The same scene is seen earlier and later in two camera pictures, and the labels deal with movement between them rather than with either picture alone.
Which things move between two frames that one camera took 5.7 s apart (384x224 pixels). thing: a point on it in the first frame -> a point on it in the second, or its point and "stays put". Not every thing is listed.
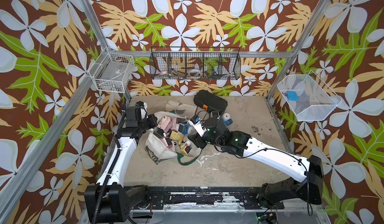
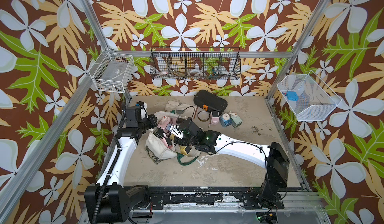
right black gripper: x=197 y=140 -> x=181 y=141
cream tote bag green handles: x=158 y=150 stays put
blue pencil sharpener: x=226 y=119 stays put
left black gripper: x=152 y=118 stays put
